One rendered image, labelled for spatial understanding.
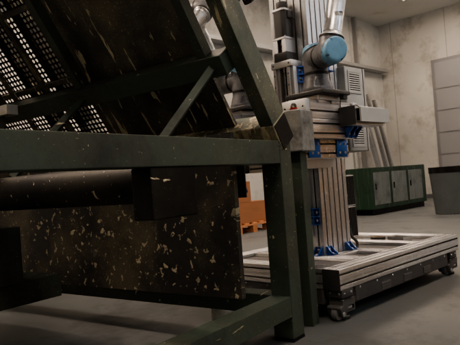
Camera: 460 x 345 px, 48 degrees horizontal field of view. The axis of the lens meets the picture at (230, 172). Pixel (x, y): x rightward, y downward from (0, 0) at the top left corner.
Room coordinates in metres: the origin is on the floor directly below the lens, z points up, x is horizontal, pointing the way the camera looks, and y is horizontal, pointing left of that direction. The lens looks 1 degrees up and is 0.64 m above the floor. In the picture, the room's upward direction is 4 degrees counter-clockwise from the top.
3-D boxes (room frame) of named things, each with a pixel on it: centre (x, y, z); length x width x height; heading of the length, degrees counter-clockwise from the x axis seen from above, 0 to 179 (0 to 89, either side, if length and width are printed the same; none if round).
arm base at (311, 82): (2.51, -0.45, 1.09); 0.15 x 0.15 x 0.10
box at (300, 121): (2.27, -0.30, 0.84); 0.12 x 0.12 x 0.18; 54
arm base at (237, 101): (2.87, -0.10, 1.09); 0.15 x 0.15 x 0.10
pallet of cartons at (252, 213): (6.86, 0.14, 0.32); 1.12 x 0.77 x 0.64; 45
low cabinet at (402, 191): (8.75, -2.12, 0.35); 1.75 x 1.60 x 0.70; 135
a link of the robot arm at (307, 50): (2.51, -0.45, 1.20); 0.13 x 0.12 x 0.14; 19
